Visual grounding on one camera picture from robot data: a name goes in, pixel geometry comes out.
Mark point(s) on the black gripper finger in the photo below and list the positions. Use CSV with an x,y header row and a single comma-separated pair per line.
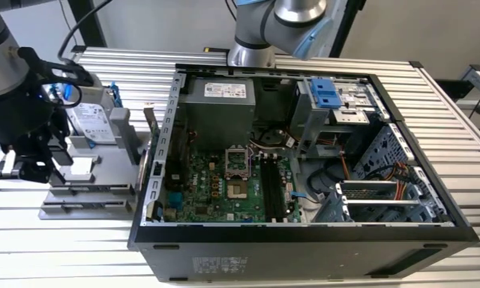
x,y
62,150
32,172

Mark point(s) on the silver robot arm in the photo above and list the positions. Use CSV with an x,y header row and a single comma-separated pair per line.
x,y
256,27

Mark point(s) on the black RAM slot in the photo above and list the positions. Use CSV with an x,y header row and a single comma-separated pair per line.
x,y
282,187
271,187
276,187
266,187

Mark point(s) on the silver CPU chip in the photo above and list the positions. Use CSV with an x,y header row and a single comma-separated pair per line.
x,y
83,166

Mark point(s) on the hard disk in blue carrier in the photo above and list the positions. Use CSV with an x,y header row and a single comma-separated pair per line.
x,y
92,120

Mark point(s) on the grey parts rack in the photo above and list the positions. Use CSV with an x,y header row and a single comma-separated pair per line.
x,y
104,180

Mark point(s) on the black case fan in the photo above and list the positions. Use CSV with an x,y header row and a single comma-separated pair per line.
x,y
176,171

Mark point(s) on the blue expansion slot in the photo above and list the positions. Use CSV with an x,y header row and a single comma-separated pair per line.
x,y
176,201

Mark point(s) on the grey power supply unit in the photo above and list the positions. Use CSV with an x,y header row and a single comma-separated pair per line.
x,y
220,126

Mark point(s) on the green motherboard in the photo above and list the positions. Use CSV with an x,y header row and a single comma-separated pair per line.
x,y
208,204

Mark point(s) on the CPU socket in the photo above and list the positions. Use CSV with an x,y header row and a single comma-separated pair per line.
x,y
239,189

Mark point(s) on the black open PC case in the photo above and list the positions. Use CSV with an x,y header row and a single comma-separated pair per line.
x,y
264,258

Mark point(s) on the blue plastic drive latch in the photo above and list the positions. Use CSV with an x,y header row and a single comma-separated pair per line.
x,y
324,93

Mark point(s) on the metal optical drive cage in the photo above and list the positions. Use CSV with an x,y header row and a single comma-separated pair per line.
x,y
348,117

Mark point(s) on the metal disk bay cage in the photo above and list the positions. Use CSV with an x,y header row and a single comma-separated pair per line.
x,y
384,202

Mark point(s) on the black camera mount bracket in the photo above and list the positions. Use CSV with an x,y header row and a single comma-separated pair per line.
x,y
36,61

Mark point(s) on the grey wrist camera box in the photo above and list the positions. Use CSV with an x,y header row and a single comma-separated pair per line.
x,y
92,94

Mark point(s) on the black vertical frame post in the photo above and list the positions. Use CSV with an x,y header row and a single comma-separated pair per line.
x,y
346,24
92,21

